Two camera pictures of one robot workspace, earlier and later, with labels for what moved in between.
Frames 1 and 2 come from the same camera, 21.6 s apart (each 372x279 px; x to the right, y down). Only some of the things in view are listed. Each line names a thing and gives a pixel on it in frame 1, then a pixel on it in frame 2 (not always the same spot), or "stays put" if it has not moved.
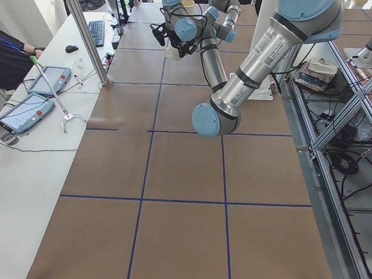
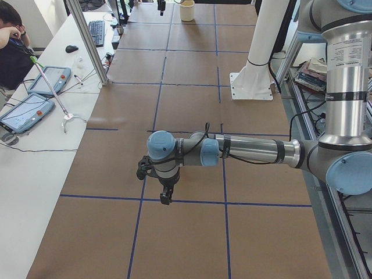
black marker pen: (75, 76) stays put
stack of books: (315, 74) stays put
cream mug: (189, 4) stays put
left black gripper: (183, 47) → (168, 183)
